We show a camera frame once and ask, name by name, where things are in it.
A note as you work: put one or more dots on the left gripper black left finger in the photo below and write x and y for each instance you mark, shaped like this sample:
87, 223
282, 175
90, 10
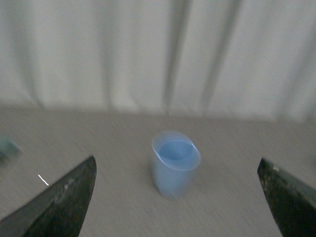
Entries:
59, 211

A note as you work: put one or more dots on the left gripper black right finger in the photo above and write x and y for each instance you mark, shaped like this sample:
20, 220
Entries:
292, 202

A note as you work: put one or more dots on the light blue plastic cup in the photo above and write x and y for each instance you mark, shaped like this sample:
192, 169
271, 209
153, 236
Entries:
175, 160

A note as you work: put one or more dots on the grey-green object at table edge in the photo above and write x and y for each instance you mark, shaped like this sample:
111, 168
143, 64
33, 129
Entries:
9, 151

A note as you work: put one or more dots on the white pleated curtain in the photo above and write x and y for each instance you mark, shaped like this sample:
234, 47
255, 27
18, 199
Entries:
247, 59

